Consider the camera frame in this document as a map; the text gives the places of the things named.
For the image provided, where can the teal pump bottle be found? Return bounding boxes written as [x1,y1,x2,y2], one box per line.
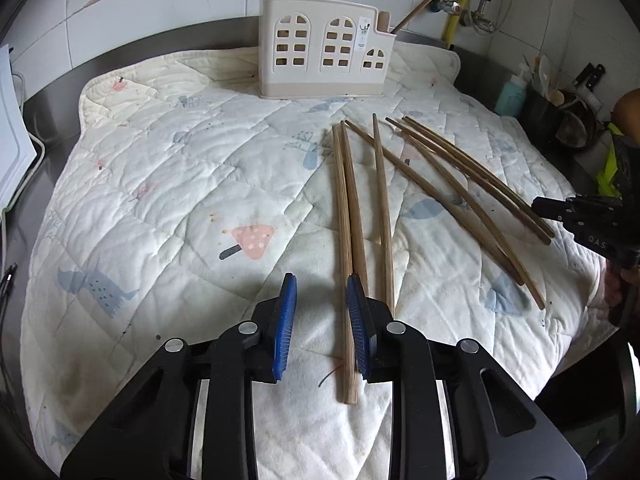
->
[495,62,533,116]

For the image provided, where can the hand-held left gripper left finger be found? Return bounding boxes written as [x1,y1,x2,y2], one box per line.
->
[60,272,298,480]

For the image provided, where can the neon green clothing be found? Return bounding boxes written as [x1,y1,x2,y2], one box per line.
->
[594,122,622,196]

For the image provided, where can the cream plastic utensil holder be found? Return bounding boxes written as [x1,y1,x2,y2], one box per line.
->
[257,0,396,100]

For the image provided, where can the black utensil container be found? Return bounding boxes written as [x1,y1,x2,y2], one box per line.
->
[522,87,566,133]

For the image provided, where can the brown rounded object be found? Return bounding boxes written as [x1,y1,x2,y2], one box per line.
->
[612,87,640,133]

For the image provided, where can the printed quilted mat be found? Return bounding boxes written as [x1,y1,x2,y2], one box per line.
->
[22,47,621,480]

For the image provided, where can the dark round pot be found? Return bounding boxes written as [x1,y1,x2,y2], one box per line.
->
[555,87,601,148]

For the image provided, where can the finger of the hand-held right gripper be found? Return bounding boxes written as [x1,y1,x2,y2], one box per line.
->
[531,195,621,226]

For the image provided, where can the person's right hand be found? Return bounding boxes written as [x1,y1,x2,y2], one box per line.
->
[601,264,624,311]

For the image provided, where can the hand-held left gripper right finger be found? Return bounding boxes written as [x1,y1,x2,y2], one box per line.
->
[346,273,588,480]

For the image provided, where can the black-handled knife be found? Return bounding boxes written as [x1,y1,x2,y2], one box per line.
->
[572,62,607,96]

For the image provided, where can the white flat board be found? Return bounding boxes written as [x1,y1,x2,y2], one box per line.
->
[0,44,40,208]

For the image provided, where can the wooden chopstick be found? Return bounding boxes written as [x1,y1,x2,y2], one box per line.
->
[389,0,450,34]
[371,114,396,318]
[345,120,526,287]
[399,118,553,247]
[385,117,547,310]
[331,125,357,405]
[341,120,370,295]
[403,115,557,237]

